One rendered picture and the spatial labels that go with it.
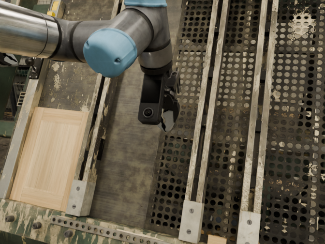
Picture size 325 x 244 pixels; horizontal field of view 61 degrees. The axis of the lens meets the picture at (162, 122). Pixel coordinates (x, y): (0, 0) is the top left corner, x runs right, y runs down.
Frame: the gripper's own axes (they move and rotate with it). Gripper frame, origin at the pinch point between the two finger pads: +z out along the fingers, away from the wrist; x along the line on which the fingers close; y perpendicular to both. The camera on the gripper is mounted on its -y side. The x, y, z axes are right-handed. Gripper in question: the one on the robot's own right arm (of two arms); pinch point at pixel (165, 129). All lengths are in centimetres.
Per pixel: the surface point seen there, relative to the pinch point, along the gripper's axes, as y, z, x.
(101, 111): 21.7, 17.7, 34.2
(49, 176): 0, 37, 55
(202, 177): 4.5, 27.0, -8.2
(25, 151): 8, 32, 70
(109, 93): 29.9, 15.3, 33.9
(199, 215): -6.0, 33.0, -8.8
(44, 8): 75, 0, 87
